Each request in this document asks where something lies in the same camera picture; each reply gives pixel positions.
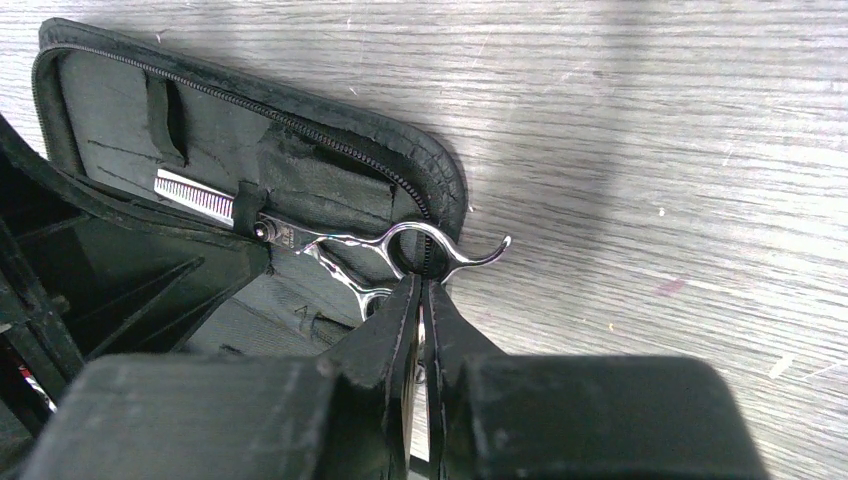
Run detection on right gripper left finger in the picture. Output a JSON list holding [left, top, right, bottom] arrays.
[[16, 275, 422, 479]]

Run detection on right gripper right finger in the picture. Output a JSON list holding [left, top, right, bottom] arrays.
[[422, 281, 768, 479]]

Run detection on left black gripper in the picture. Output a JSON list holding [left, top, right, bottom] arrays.
[[1, 121, 269, 435]]

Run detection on silver scissors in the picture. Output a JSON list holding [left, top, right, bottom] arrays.
[[153, 169, 512, 321]]

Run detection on black zip tool case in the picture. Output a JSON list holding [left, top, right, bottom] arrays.
[[31, 18, 469, 355]]

